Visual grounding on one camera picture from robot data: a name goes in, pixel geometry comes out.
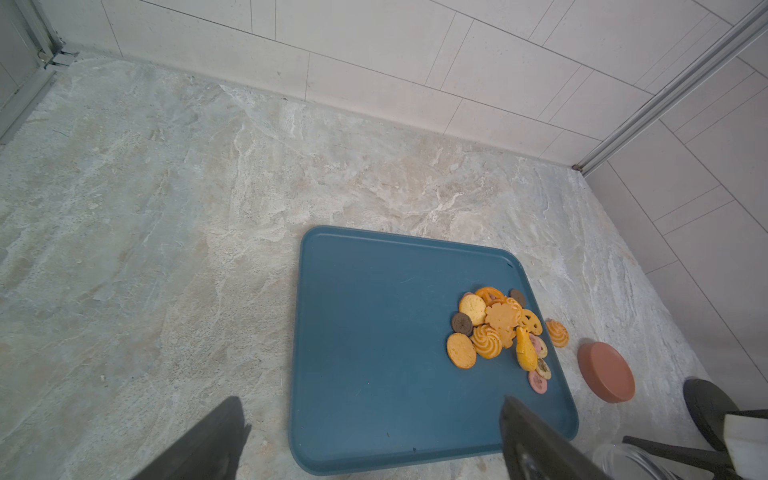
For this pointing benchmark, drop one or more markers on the clear jar with red lid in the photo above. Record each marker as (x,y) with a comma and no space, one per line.
(623,461)

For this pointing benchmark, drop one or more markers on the cookies pile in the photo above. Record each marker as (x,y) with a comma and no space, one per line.
(489,322)

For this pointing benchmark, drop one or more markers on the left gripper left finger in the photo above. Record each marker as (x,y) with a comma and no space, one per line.
(209,450)

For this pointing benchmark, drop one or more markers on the teal plastic tray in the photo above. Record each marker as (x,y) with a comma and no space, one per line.
(372,384)

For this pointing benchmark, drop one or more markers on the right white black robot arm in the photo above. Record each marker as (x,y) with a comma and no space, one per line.
(738,437)

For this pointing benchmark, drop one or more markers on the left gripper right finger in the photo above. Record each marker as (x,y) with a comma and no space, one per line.
(533,450)

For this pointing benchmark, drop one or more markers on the stray orange cookie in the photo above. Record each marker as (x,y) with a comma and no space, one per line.
(558,333)

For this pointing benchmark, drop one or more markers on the red round jar lid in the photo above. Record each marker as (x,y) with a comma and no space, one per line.
(606,372)

